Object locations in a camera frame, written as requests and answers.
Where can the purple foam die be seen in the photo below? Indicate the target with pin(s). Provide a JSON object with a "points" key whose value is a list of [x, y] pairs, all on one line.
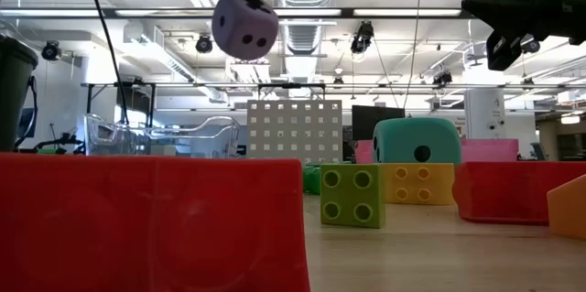
{"points": [[238, 17]]}

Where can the teal foam die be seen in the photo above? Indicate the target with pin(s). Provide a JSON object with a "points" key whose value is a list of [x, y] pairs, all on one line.
{"points": [[403, 136]]}

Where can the red stepped toy block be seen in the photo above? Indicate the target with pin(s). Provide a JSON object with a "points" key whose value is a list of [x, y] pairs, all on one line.
{"points": [[137, 223], [503, 191]]}

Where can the curved yellow toy block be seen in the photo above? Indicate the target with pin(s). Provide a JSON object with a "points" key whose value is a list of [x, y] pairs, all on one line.
{"points": [[435, 187]]}

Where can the orange toy block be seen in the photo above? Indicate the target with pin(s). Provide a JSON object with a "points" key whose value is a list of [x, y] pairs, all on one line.
{"points": [[570, 212]]}

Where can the black ceiling spotlight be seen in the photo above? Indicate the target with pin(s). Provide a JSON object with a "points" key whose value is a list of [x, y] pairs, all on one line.
{"points": [[50, 50], [441, 78], [203, 44], [532, 46], [363, 36]]}

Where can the white round pillar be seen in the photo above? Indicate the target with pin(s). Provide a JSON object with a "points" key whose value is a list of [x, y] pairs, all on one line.
{"points": [[480, 113]]}

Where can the black overhead light bar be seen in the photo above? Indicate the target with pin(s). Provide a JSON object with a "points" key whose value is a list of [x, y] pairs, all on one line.
{"points": [[347, 12]]}

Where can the pink translucent tray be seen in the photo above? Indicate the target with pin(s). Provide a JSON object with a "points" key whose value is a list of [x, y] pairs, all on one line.
{"points": [[490, 150]]}

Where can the white perforated bin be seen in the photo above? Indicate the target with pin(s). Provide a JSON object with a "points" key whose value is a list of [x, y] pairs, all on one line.
{"points": [[274, 127]]}

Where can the clear plastic bin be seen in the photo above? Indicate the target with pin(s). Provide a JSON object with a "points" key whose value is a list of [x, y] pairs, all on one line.
{"points": [[215, 122]]}

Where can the black monitor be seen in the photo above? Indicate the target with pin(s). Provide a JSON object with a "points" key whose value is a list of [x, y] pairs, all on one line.
{"points": [[364, 118]]}

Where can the lime green toy block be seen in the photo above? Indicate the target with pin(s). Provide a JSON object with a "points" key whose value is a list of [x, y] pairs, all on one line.
{"points": [[352, 196]]}

